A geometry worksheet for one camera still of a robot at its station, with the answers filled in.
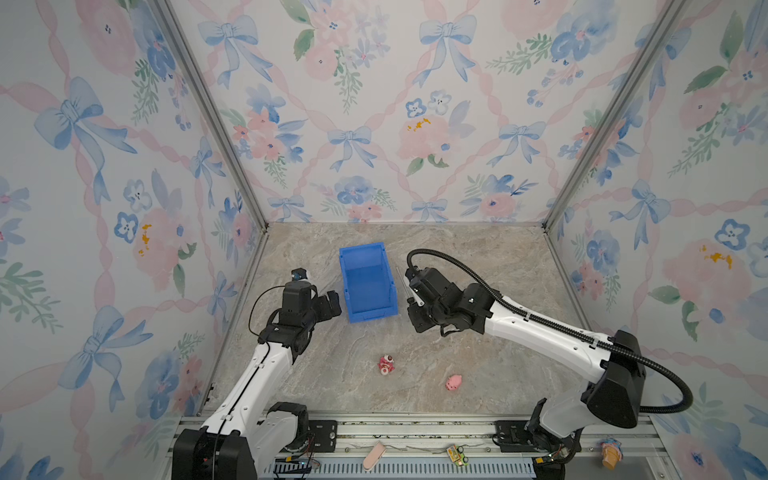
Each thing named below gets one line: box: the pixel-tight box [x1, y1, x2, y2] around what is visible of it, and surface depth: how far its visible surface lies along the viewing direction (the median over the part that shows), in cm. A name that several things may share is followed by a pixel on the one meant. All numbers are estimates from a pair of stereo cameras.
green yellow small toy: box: [446, 444, 469, 466], surface depth 71 cm
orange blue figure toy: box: [600, 437, 624, 470], surface depth 71 cm
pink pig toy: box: [445, 374, 463, 391], surface depth 83 cm
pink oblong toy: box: [363, 442, 387, 472], surface depth 71 cm
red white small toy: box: [378, 354, 396, 376], surface depth 84 cm
